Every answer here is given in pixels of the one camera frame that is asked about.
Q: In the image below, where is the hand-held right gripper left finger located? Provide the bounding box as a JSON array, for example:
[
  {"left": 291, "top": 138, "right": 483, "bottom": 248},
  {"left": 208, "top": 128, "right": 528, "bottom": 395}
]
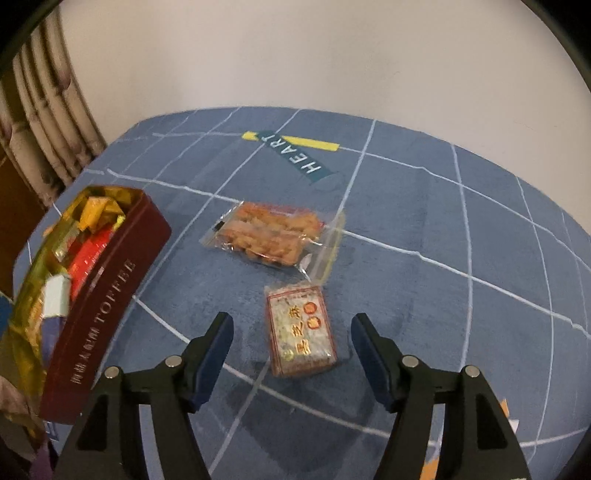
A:
[{"left": 51, "top": 312, "right": 233, "bottom": 480}]

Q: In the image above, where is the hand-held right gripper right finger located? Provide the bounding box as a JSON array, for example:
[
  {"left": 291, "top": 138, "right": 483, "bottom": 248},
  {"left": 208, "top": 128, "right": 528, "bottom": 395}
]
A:
[{"left": 350, "top": 312, "right": 533, "bottom": 480}]

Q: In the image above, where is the square red-print snack packet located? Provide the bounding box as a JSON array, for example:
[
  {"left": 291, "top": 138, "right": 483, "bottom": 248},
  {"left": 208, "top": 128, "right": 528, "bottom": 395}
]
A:
[{"left": 264, "top": 284, "right": 338, "bottom": 378}]

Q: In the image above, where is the dark red tin box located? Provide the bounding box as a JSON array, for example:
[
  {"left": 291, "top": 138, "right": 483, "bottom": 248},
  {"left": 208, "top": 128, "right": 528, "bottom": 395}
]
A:
[{"left": 0, "top": 185, "right": 172, "bottom": 457}]

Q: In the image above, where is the clear bag of fried snacks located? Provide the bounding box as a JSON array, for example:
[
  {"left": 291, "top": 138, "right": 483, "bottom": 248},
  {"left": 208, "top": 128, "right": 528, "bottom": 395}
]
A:
[{"left": 199, "top": 200, "right": 346, "bottom": 283}]

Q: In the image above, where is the blue grid bed sheet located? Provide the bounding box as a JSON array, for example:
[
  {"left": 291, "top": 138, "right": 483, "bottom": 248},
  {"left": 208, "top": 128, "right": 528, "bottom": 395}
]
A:
[{"left": 14, "top": 107, "right": 591, "bottom": 480}]

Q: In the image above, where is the red snack packet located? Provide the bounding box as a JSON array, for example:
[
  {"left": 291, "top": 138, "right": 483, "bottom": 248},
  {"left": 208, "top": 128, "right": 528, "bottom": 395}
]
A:
[{"left": 69, "top": 231, "right": 114, "bottom": 301}]

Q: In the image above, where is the white snack packet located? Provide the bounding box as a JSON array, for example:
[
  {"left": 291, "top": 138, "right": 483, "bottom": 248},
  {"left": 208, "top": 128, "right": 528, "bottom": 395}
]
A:
[{"left": 43, "top": 274, "right": 73, "bottom": 320}]

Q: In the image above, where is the brown wooden door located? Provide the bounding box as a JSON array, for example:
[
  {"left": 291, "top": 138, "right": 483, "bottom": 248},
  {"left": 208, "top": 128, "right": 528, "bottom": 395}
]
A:
[{"left": 0, "top": 154, "right": 52, "bottom": 298}]

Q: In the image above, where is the beige patterned curtain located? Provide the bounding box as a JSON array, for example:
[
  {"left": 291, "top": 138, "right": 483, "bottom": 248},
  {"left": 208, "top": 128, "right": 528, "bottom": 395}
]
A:
[{"left": 0, "top": 9, "right": 109, "bottom": 200}]

